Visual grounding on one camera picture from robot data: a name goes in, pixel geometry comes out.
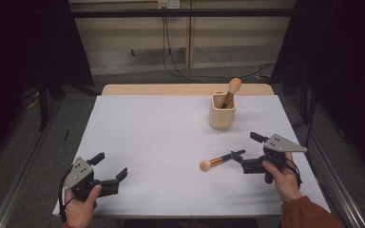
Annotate white table mat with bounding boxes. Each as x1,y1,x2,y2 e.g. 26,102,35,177
51,94,332,219

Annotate person's left hand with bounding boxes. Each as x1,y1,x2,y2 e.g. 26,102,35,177
63,183,104,228

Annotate black metal stand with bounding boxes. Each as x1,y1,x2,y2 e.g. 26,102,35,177
37,74,51,131

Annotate black horizontal bar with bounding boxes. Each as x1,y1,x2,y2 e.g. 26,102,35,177
70,8,297,19

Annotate black curtain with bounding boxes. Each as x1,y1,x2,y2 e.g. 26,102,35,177
0,0,95,179
269,0,365,183

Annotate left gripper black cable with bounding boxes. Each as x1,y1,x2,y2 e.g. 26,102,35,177
57,166,77,223

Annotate black wall cables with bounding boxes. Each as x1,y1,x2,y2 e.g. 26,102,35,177
161,7,278,84

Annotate wooden wall post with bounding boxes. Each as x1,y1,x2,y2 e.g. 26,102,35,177
184,0,194,69

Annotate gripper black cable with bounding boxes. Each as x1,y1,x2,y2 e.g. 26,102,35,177
57,166,77,223
284,157,304,188

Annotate wooden table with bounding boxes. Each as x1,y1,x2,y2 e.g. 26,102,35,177
101,83,276,97

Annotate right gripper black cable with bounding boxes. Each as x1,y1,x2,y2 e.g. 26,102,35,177
284,157,304,188

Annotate white wall socket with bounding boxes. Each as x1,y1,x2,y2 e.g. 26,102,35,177
157,0,182,10

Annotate person's right hand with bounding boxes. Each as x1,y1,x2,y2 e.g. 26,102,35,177
261,151,304,204

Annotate large-headed makeup brush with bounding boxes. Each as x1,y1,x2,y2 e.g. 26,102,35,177
220,77,243,110

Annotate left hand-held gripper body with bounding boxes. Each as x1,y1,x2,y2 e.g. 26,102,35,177
62,157,120,202

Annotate small-headed makeup brush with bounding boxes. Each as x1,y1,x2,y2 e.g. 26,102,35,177
199,149,246,173

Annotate beige square cup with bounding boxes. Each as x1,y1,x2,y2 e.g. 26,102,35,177
208,91,238,130

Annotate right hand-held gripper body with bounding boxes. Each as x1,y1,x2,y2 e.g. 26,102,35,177
241,133,309,185

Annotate aluminium rail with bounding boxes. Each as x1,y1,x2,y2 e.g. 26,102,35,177
0,124,63,228
283,94,365,228

